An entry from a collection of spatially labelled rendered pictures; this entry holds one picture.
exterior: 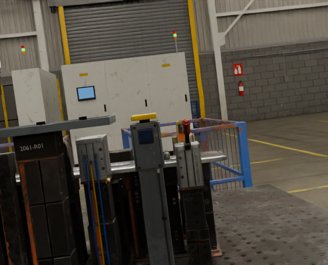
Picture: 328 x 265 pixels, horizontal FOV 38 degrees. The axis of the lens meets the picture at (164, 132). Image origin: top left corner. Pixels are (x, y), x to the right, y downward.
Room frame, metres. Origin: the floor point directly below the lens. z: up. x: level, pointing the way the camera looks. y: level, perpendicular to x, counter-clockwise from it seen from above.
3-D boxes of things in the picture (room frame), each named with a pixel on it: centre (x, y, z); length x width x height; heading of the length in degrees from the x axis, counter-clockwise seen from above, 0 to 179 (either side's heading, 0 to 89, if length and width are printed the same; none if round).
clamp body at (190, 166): (1.33, -0.06, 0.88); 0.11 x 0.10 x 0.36; 179
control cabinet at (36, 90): (10.24, 2.55, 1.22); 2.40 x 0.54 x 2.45; 5
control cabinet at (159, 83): (9.58, 0.63, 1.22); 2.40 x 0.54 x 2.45; 99
